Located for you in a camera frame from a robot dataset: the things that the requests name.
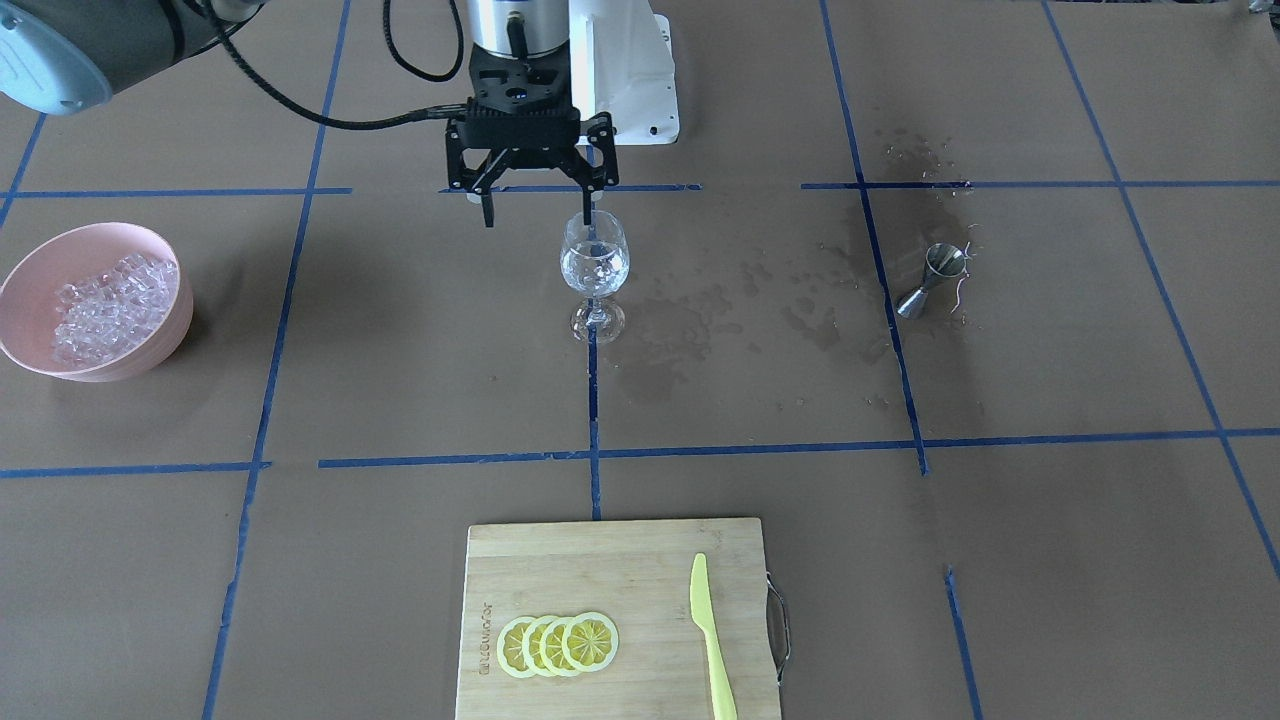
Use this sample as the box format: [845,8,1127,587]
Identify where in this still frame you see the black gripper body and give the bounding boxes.
[445,47,581,152]

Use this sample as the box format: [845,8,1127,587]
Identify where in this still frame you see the steel cocktail jigger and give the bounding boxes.
[893,243,968,319]

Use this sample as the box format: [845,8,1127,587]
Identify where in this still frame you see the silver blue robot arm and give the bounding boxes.
[1,1,620,225]

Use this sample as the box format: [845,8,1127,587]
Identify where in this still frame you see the clear wine glass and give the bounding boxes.
[559,208,630,345]

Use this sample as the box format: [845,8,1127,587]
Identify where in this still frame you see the pink bowl of ice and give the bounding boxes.
[1,222,195,382]

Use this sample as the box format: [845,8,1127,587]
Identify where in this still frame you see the bamboo cutting board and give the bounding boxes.
[454,518,782,719]

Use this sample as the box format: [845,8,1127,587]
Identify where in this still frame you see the lemon slice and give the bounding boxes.
[521,615,556,676]
[538,618,579,676]
[561,611,620,673]
[497,616,535,679]

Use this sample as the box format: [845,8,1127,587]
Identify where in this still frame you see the yellow plastic knife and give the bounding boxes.
[687,552,739,719]

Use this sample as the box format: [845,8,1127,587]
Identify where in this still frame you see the white pedestal mount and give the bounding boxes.
[568,1,681,146]

